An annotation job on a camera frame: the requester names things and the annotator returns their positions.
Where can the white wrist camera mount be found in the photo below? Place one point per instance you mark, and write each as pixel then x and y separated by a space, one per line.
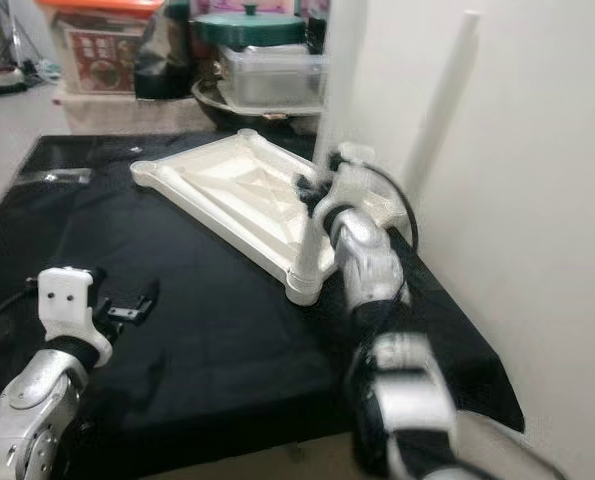
pixel 65 300
pixel 347 185

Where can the purple-lid plastic container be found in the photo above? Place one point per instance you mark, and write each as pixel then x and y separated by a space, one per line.
pixel 237 5

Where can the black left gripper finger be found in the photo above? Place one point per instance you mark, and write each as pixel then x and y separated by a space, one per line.
pixel 150 296
pixel 96 282

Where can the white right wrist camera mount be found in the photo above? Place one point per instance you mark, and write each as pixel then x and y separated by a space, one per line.
pixel 347 185

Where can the green pot lid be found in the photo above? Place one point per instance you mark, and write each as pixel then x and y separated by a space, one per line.
pixel 252 30

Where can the white plastic children table top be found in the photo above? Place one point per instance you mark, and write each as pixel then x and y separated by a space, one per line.
pixel 227 195

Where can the clear plastic container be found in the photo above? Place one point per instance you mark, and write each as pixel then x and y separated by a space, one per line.
pixel 272 78

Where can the orange-lid storage box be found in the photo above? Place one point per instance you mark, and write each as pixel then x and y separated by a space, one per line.
pixel 102 60

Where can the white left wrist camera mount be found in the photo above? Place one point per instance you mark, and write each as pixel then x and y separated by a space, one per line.
pixel 65 300

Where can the black wok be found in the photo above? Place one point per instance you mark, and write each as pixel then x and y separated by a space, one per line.
pixel 227 115

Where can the dark glossy bag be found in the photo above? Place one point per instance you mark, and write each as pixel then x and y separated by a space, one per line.
pixel 162 55

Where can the green picture box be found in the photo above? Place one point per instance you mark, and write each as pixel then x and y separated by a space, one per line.
pixel 315 25

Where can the beige cloth-covered bench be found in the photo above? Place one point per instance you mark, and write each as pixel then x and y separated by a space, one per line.
pixel 127 115

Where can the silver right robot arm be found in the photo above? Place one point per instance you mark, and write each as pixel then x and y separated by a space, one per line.
pixel 367 260

